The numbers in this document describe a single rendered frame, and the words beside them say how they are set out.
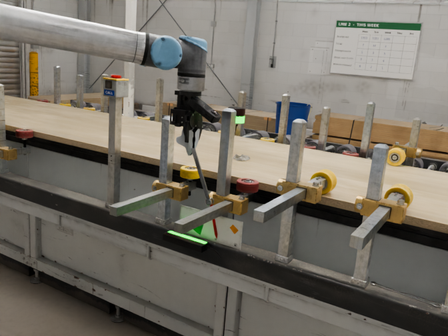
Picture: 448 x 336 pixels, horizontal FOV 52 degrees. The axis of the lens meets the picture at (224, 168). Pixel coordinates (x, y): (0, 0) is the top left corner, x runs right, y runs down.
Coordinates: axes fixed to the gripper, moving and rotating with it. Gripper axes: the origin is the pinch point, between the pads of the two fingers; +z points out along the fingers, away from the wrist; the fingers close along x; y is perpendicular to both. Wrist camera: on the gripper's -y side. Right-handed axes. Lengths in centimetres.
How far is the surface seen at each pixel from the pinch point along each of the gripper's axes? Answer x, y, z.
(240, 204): -5.3, -17.2, 15.5
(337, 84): -708, 173, 3
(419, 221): -22, -70, 12
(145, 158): -22.1, 38.3, 12.5
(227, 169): -6.2, -10.4, 5.0
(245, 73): -680, 348, 0
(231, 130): -6.8, -10.4, -8.3
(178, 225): 23.1, -12.7, 15.9
